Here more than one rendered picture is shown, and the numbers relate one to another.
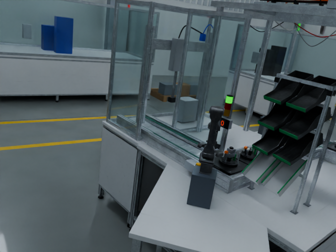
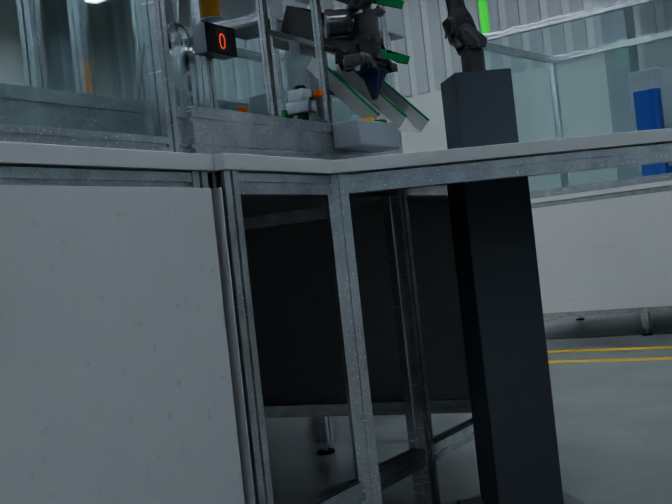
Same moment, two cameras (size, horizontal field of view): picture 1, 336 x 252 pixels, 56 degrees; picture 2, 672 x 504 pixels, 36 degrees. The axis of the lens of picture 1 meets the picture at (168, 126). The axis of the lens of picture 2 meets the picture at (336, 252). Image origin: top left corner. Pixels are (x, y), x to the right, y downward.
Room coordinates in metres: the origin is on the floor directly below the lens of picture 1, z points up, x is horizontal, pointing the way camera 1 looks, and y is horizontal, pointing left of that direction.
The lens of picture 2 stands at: (2.88, 2.05, 0.65)
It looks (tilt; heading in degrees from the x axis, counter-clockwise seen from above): 0 degrees down; 252
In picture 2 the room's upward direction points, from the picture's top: 6 degrees counter-clockwise
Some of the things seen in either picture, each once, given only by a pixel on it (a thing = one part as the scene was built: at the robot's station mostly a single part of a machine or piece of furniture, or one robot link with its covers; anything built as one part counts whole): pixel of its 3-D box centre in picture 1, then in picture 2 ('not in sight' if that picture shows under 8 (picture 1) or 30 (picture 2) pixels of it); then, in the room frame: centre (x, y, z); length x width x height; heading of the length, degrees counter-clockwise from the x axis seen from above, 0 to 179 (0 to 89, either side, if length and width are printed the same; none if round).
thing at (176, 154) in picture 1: (185, 158); (304, 143); (2.19, -0.17, 0.91); 0.89 x 0.06 x 0.11; 43
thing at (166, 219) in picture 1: (207, 205); (478, 165); (1.71, -0.31, 0.84); 0.90 x 0.70 x 0.03; 170
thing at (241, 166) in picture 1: (227, 164); not in sight; (2.10, -0.47, 0.96); 0.24 x 0.24 x 0.02; 43
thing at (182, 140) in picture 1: (199, 154); not in sight; (2.33, -0.28, 0.91); 0.84 x 0.28 x 0.10; 43
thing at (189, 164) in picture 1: (198, 169); (367, 135); (2.01, -0.25, 0.93); 0.21 x 0.07 x 0.06; 43
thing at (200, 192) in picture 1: (202, 186); (479, 116); (1.71, -0.26, 0.96); 0.14 x 0.14 x 0.20; 80
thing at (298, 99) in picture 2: (231, 151); (297, 100); (2.10, -0.47, 1.06); 0.08 x 0.04 x 0.07; 133
